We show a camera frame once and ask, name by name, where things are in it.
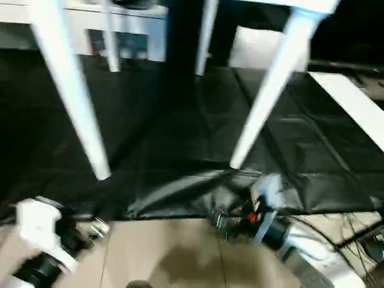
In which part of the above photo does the black left robot foot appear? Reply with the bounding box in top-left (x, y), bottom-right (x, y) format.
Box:
top-left (126, 280), bottom-right (154, 288)

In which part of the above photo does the black work mat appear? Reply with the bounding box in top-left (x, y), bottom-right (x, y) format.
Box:
top-left (0, 48), bottom-right (384, 220)

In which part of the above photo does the black metal stand leg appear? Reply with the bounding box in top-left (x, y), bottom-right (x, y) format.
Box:
top-left (335, 221), bottom-right (384, 250)

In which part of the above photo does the white flat board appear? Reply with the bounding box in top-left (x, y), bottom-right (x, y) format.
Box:
top-left (306, 71), bottom-right (384, 152)

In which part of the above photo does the white cushion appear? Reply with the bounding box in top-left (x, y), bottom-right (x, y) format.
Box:
top-left (227, 26), bottom-right (311, 74)

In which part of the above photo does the white cabinet with glass doors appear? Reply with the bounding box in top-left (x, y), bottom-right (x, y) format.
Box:
top-left (0, 0), bottom-right (170, 63)

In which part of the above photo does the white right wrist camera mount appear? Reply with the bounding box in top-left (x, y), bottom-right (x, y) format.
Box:
top-left (248, 173), bottom-right (285, 248)

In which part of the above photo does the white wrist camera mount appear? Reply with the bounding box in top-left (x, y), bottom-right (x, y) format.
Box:
top-left (14, 198), bottom-right (80, 274)
top-left (248, 173), bottom-right (285, 248)

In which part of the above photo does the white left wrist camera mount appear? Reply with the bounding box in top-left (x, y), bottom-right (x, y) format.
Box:
top-left (14, 198), bottom-right (80, 274)

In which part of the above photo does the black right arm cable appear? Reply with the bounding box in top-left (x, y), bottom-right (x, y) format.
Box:
top-left (287, 211), bottom-right (384, 265)

